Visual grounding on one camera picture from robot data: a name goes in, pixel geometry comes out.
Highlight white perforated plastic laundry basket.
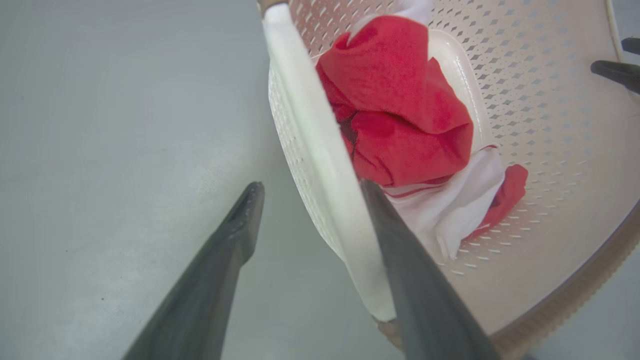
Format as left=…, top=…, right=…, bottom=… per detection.
left=257, top=0, right=640, bottom=360

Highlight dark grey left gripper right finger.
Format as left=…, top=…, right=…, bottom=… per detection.
left=360, top=179, right=501, bottom=360

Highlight white garment with red trim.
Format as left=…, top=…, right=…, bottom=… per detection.
left=346, top=0, right=507, bottom=262

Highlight red cloth garment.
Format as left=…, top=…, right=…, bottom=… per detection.
left=316, top=15, right=529, bottom=241

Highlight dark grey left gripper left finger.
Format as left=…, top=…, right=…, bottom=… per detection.
left=122, top=181, right=265, bottom=360

